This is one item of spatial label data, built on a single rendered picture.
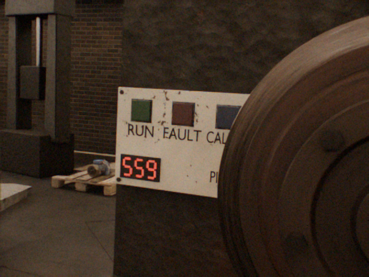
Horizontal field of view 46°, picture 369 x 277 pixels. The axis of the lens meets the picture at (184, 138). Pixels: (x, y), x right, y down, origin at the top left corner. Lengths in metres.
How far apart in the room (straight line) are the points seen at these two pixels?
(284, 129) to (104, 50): 7.30
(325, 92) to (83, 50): 7.56
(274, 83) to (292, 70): 0.03
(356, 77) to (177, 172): 0.36
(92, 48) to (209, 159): 7.23
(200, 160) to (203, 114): 0.08
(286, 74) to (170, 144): 0.28
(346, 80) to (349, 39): 0.06
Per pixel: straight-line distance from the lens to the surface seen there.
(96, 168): 5.17
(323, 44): 0.57
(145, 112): 0.77
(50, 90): 5.87
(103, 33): 7.83
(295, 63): 0.57
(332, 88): 0.54
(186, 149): 0.75
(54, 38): 5.86
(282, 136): 0.54
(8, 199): 4.61
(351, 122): 0.49
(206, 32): 0.77
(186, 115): 0.74
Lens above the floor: 1.24
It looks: 6 degrees down
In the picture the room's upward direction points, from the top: 3 degrees clockwise
